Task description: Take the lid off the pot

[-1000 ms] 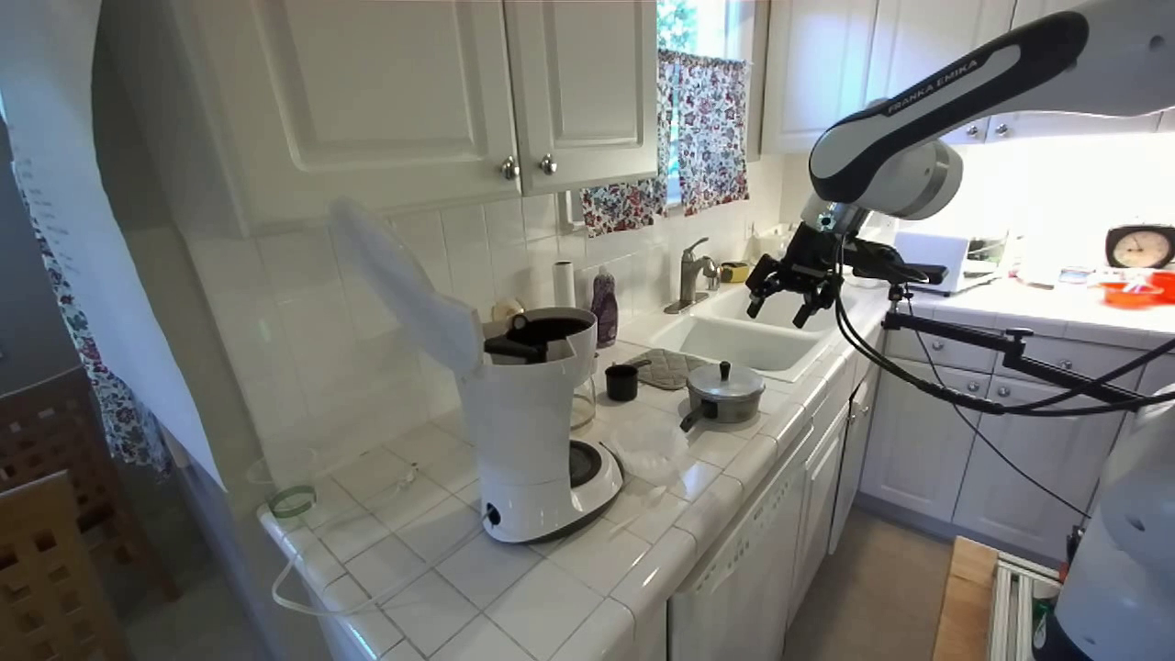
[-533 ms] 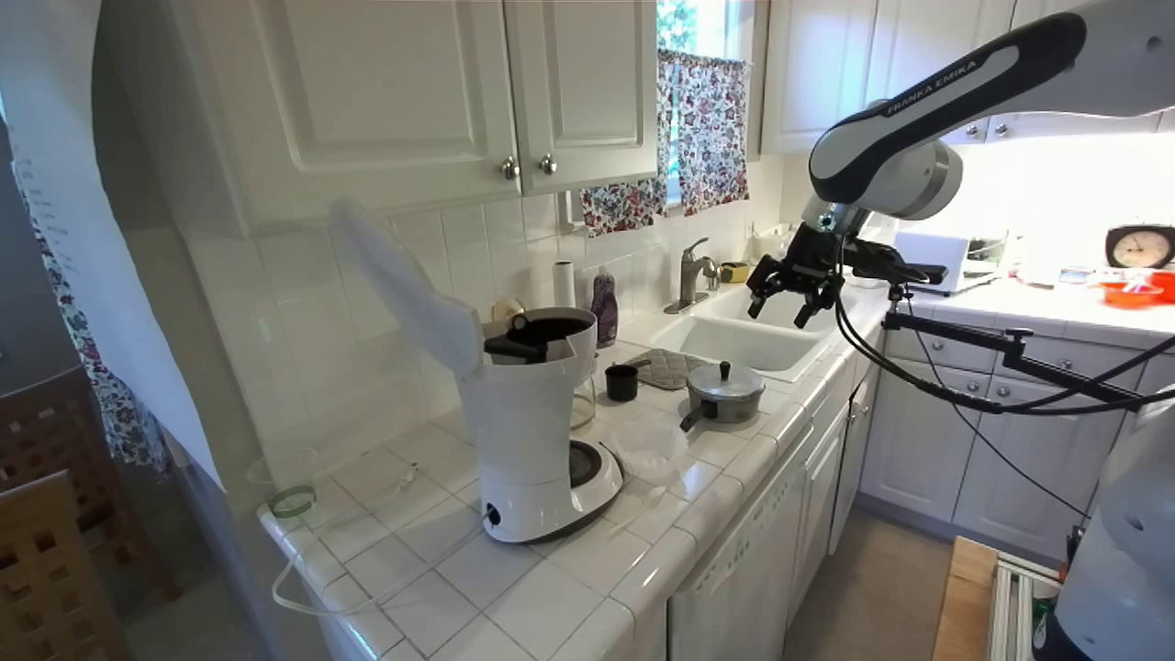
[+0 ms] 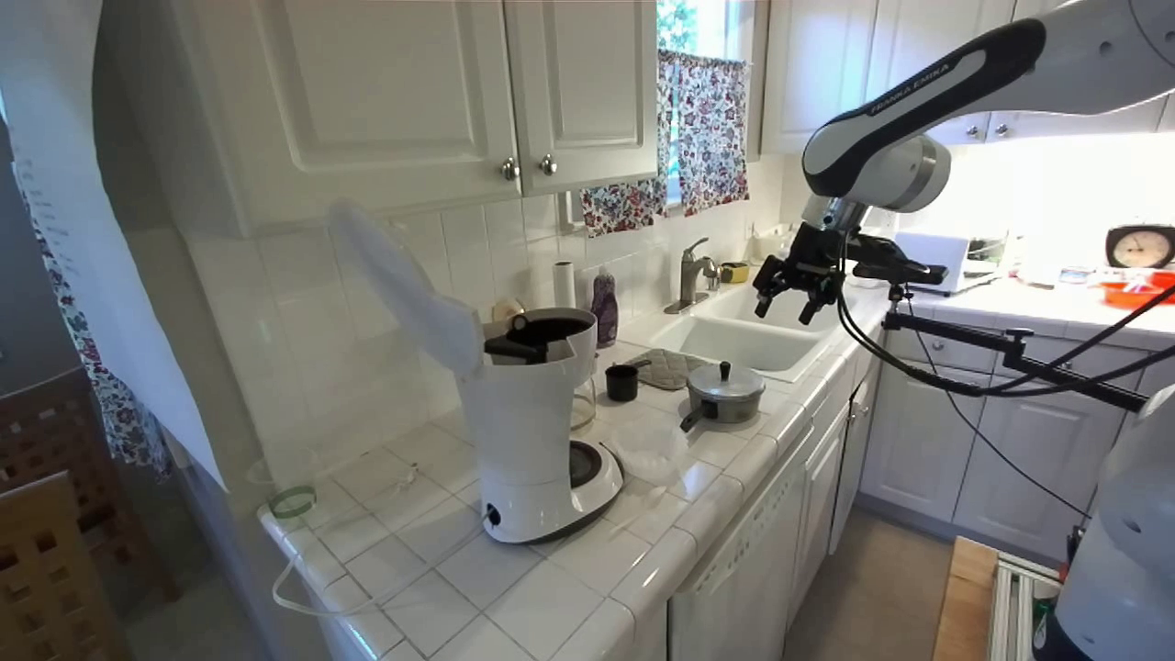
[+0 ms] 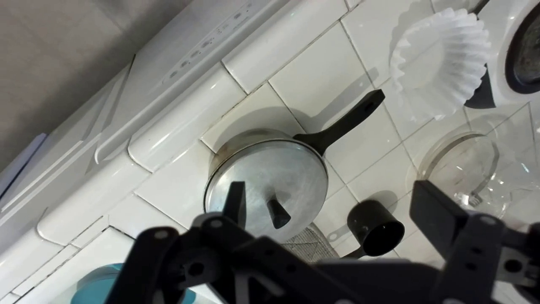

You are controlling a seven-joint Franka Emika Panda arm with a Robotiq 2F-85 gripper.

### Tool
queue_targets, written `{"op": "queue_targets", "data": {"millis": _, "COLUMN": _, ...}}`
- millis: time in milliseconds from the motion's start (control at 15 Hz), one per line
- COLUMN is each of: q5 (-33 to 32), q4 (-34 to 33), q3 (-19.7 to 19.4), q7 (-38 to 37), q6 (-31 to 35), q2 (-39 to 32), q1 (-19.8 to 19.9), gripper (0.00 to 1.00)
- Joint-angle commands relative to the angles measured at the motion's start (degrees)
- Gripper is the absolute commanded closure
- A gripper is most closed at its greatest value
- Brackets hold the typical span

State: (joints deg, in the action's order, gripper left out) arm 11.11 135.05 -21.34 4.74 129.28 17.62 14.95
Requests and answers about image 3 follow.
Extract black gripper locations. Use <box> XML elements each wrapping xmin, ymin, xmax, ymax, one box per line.
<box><xmin>747</xmin><ymin>224</ymin><xmax>855</xmax><ymax>330</ymax></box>

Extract metal pot lid black knob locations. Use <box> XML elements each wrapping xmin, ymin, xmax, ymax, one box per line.
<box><xmin>684</xmin><ymin>355</ymin><xmax>771</xmax><ymax>404</ymax></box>

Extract white kitchen sink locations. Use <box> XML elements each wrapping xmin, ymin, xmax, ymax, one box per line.
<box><xmin>646</xmin><ymin>280</ymin><xmax>862</xmax><ymax>387</ymax></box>

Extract silver sink faucet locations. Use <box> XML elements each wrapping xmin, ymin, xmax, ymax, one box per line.
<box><xmin>665</xmin><ymin>236</ymin><xmax>727</xmax><ymax>316</ymax></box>

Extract floral window curtain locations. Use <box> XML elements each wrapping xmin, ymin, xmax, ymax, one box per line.
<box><xmin>570</xmin><ymin>46</ymin><xmax>754</xmax><ymax>239</ymax></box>

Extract purple soap bottle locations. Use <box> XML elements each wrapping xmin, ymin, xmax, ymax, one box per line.
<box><xmin>590</xmin><ymin>269</ymin><xmax>625</xmax><ymax>350</ymax></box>

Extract small black measuring cup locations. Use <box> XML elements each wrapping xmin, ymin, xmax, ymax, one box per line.
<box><xmin>602</xmin><ymin>360</ymin><xmax>643</xmax><ymax>404</ymax></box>

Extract white lower cabinet row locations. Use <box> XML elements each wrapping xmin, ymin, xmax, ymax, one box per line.
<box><xmin>855</xmin><ymin>328</ymin><xmax>1159</xmax><ymax>568</ymax></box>

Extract white cabinet row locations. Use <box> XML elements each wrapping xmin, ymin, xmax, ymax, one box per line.
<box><xmin>855</xmin><ymin>328</ymin><xmax>1159</xmax><ymax>568</ymax></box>
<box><xmin>761</xmin><ymin>0</ymin><xmax>1175</xmax><ymax>163</ymax></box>

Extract white upper cabinet row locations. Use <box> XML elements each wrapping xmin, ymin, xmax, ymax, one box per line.
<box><xmin>761</xmin><ymin>0</ymin><xmax>1175</xmax><ymax>163</ymax></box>

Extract white cylindrical bottle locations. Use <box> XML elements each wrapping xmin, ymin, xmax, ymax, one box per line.
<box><xmin>552</xmin><ymin>252</ymin><xmax>581</xmax><ymax>313</ymax></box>

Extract glass coffee carafe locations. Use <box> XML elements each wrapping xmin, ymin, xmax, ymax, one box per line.
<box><xmin>566</xmin><ymin>370</ymin><xmax>602</xmax><ymax>432</ymax></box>

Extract white lower counter cabinet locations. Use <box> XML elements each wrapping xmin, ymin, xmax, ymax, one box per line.
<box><xmin>665</xmin><ymin>328</ymin><xmax>889</xmax><ymax>661</ymax></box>

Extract narrow white upper cabinet door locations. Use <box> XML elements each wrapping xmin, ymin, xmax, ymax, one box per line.
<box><xmin>503</xmin><ymin>0</ymin><xmax>662</xmax><ymax>199</ymax></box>

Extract white coffee maker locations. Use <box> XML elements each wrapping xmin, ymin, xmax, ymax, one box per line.
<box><xmin>326</xmin><ymin>199</ymin><xmax>627</xmax><ymax>549</ymax></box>

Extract orange container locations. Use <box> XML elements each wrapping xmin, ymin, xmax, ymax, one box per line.
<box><xmin>1096</xmin><ymin>269</ymin><xmax>1175</xmax><ymax>313</ymax></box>

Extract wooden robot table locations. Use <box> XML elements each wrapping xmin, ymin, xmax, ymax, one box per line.
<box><xmin>933</xmin><ymin>532</ymin><xmax>1001</xmax><ymax>661</ymax></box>

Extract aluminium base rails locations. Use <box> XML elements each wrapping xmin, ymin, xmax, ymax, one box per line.
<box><xmin>989</xmin><ymin>547</ymin><xmax>1066</xmax><ymax>661</ymax></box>

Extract wide white upper cabinet door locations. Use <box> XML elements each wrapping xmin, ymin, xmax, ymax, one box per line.
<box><xmin>170</xmin><ymin>0</ymin><xmax>525</xmax><ymax>239</ymax></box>

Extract white curtain floral trim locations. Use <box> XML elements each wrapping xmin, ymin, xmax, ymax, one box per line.
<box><xmin>0</xmin><ymin>0</ymin><xmax>232</xmax><ymax>493</ymax></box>

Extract dark brown lattice chair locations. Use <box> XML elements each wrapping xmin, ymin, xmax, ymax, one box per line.
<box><xmin>0</xmin><ymin>362</ymin><xmax>172</xmax><ymax>603</ymax></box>

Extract light wooden lattice chair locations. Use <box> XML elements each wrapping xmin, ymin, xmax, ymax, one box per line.
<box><xmin>0</xmin><ymin>471</ymin><xmax>132</xmax><ymax>661</ymax></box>

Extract black stereo camera on mount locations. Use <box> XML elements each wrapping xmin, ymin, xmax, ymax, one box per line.
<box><xmin>855</xmin><ymin>258</ymin><xmax>952</xmax><ymax>290</ymax></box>

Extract metal pot black handle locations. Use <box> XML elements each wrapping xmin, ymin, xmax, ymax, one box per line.
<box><xmin>674</xmin><ymin>377</ymin><xmax>771</xmax><ymax>436</ymax></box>

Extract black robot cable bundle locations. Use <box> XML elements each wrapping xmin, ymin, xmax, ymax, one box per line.
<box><xmin>832</xmin><ymin>285</ymin><xmax>1175</xmax><ymax>399</ymax></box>

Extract black camera mount rod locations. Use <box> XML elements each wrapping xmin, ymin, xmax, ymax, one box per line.
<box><xmin>877</xmin><ymin>281</ymin><xmax>1154</xmax><ymax>414</ymax></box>

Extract thin black camera cable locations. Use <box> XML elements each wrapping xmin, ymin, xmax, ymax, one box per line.
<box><xmin>908</xmin><ymin>324</ymin><xmax>1088</xmax><ymax>520</ymax></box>

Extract green rubber ring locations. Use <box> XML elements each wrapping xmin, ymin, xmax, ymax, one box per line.
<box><xmin>265</xmin><ymin>482</ymin><xmax>318</xmax><ymax>520</ymax></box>

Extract white power cord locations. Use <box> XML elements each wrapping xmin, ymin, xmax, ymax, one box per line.
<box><xmin>265</xmin><ymin>556</ymin><xmax>370</xmax><ymax>628</ymax></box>

